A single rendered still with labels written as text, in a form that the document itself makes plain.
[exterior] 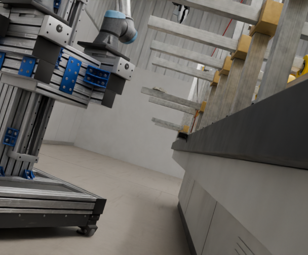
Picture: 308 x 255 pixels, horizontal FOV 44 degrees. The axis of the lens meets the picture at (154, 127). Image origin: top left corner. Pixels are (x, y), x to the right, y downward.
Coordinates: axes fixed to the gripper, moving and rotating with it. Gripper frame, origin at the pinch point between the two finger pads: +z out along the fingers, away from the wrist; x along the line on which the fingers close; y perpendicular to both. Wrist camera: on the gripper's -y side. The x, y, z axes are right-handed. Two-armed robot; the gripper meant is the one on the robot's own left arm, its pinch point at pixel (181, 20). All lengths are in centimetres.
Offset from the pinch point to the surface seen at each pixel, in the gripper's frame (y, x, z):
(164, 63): -28, 42, 37
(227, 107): -73, 69, 55
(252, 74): -87, 90, 49
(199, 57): -52, 57, 37
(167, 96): -19, 19, 47
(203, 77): -43, 33, 38
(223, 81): -59, 48, 42
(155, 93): -14, 22, 47
